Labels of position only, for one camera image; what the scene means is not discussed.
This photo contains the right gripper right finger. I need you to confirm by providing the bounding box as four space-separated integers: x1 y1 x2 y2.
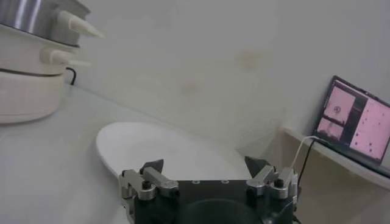
244 156 299 200

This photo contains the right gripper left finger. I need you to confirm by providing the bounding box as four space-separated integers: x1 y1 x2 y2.
118 159 180 201

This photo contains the round white plate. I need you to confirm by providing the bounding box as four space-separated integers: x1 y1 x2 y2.
96 121 254 181

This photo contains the white side desk with label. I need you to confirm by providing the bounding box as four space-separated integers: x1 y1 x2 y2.
280 126 390 224

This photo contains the grey laptop with pale screen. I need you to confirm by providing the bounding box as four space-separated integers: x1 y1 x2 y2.
313 75 390 179

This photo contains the white electric cooking pot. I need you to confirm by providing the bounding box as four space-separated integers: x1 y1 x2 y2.
0 24 92 125

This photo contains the black laptop power cable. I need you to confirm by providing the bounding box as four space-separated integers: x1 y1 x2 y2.
297 139 317 188

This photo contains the white laptop cable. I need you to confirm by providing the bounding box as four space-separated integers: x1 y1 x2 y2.
289 135 321 170

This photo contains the black pot power cord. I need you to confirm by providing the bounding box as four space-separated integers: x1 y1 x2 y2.
65 66 77 86

